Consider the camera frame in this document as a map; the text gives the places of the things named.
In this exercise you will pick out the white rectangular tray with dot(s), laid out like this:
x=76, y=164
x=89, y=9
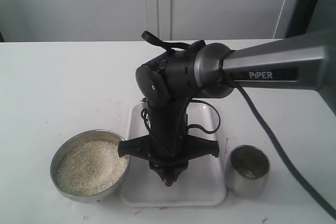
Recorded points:
x=202, y=184

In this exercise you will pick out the steel bowl of rice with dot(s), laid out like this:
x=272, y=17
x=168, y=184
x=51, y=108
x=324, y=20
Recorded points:
x=87, y=167

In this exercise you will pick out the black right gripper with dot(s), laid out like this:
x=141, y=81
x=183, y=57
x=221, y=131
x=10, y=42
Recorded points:
x=168, y=143

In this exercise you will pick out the small steel cup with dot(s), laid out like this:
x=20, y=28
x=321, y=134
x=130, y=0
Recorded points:
x=246, y=171

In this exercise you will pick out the white cabinet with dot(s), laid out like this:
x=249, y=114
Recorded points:
x=118, y=20

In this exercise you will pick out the brown wooden spoon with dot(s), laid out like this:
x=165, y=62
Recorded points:
x=168, y=177

